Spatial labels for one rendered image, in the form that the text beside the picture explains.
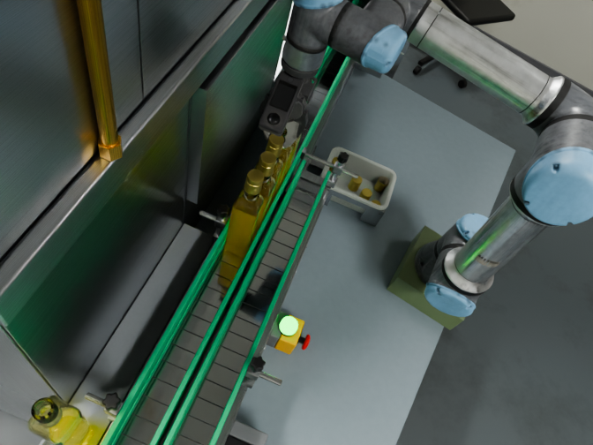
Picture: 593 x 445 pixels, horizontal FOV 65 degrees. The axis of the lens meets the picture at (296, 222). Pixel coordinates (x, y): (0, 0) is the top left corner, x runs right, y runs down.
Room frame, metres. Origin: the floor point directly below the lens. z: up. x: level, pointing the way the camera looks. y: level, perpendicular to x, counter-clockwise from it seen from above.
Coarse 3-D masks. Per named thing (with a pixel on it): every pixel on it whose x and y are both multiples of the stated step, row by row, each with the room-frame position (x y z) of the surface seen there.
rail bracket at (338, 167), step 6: (306, 150) 0.89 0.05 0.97; (300, 156) 0.88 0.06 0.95; (306, 156) 0.89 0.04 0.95; (312, 156) 0.89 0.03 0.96; (342, 156) 0.88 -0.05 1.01; (348, 156) 0.89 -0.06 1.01; (324, 162) 0.89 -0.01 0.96; (330, 162) 0.89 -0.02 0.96; (336, 162) 0.89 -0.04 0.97; (342, 162) 0.88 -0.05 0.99; (336, 168) 0.88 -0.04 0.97; (342, 168) 0.88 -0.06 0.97; (336, 174) 0.88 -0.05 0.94; (348, 174) 0.88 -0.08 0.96; (354, 174) 0.89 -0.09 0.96; (330, 180) 0.88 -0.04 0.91; (336, 180) 0.89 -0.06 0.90; (330, 186) 0.88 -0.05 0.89
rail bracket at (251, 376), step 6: (252, 360) 0.29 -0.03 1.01; (258, 360) 0.29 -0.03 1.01; (252, 366) 0.28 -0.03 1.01; (258, 366) 0.28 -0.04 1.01; (246, 372) 0.28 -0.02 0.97; (252, 372) 0.28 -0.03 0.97; (258, 372) 0.29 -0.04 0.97; (246, 378) 0.28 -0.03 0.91; (252, 378) 0.28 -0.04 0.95; (258, 378) 0.28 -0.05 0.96; (264, 378) 0.28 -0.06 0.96; (270, 378) 0.29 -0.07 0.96; (276, 378) 0.29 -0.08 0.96; (246, 384) 0.28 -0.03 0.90; (252, 384) 0.28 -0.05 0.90; (276, 384) 0.28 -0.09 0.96; (246, 390) 0.27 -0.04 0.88
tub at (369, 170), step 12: (336, 156) 1.08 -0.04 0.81; (360, 156) 1.08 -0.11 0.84; (324, 168) 0.98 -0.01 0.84; (348, 168) 1.07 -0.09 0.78; (360, 168) 1.07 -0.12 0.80; (372, 168) 1.08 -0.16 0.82; (384, 168) 1.08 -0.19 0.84; (348, 180) 1.03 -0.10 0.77; (372, 180) 1.07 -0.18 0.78; (348, 192) 0.92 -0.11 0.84; (372, 192) 1.03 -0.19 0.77; (384, 192) 1.02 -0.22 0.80; (372, 204) 0.92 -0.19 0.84; (384, 204) 0.94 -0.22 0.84
